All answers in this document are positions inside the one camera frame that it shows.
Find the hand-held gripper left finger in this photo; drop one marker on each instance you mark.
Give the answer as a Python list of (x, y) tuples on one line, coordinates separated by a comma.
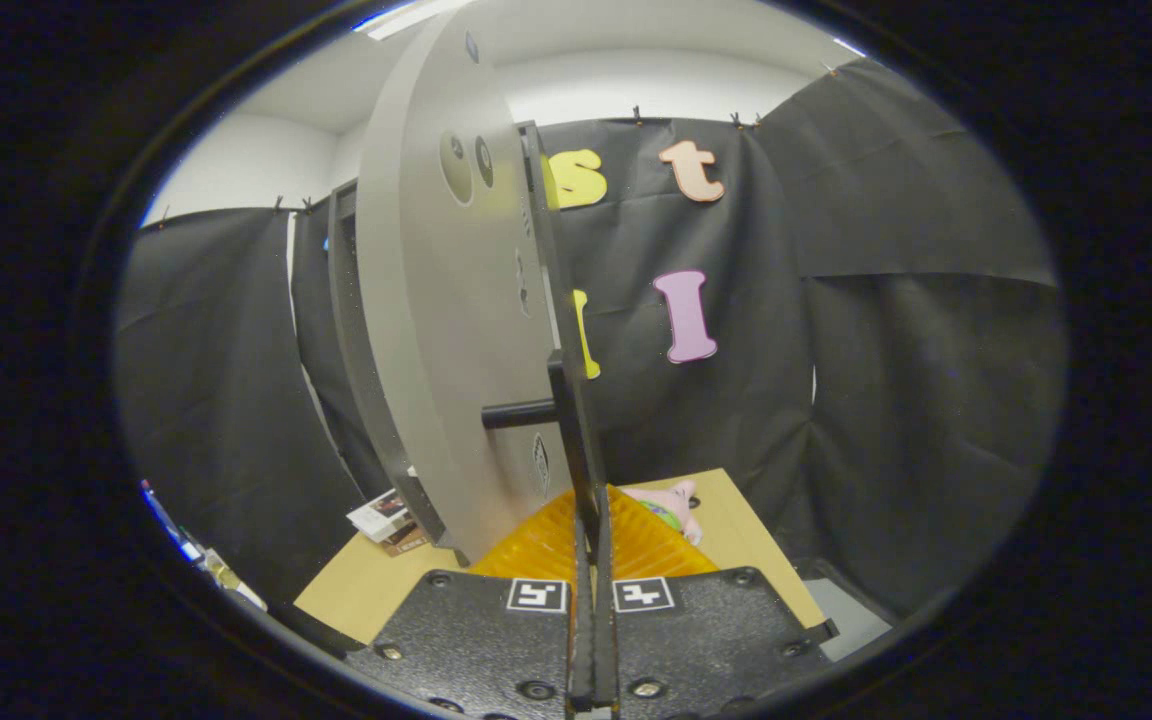
[(476, 640)]

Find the long ceiling light panel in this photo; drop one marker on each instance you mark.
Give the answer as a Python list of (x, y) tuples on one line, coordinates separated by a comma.
[(406, 15)]

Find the grey shoe cabinet door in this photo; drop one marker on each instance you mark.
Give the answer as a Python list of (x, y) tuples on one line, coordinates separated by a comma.
[(426, 300)]

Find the pink star plush toy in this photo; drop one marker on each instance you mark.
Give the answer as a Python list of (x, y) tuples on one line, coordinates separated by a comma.
[(676, 503)]

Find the black backdrop cloth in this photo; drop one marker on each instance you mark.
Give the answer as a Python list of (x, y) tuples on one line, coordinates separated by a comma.
[(886, 350)]

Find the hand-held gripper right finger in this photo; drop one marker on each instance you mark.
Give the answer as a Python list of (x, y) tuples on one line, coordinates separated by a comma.
[(716, 640)]

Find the blue printed packet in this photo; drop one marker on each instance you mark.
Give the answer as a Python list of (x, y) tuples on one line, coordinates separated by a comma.
[(168, 520)]

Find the small white cardboard box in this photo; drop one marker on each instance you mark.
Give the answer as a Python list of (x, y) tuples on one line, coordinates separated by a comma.
[(384, 518)]

